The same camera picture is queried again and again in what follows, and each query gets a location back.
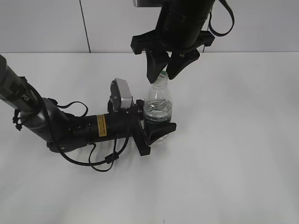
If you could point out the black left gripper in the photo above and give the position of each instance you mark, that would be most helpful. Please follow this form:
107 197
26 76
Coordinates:
121 124

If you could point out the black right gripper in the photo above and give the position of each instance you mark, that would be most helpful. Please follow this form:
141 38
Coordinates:
178 30

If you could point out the clear Cestbon water bottle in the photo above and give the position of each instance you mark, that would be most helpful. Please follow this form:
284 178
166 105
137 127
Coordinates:
157 107

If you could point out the white green bottle cap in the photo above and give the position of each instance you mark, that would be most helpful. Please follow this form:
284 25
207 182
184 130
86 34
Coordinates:
162 80

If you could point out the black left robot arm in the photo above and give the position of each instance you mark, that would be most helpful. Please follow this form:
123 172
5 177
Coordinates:
47 120

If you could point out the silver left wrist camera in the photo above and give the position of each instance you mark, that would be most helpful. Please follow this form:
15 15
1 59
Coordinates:
121 97

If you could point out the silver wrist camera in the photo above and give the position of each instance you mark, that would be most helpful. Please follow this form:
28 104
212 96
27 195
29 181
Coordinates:
147 3
121 97

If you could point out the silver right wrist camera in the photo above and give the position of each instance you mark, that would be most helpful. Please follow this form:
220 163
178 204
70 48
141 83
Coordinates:
147 3

